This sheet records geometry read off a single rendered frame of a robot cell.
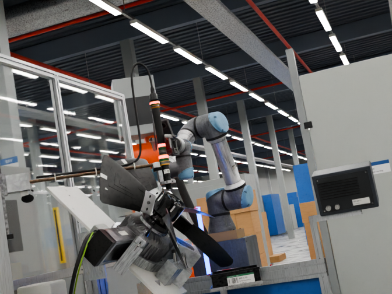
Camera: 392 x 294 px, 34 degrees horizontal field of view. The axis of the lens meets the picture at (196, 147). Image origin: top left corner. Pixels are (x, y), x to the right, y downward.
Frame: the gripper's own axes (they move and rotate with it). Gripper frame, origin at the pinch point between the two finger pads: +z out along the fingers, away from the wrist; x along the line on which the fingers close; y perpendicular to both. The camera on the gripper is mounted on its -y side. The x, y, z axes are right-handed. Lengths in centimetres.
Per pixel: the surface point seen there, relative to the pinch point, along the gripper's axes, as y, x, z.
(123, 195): 24.1, 7.8, 26.2
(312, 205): 31, 79, -922
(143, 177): 15.7, 9.9, -1.0
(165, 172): 15.7, -0.7, -1.3
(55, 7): -405, 449, -762
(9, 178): 9, 51, 37
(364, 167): 28, -81, -32
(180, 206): 31.6, -8.6, 9.1
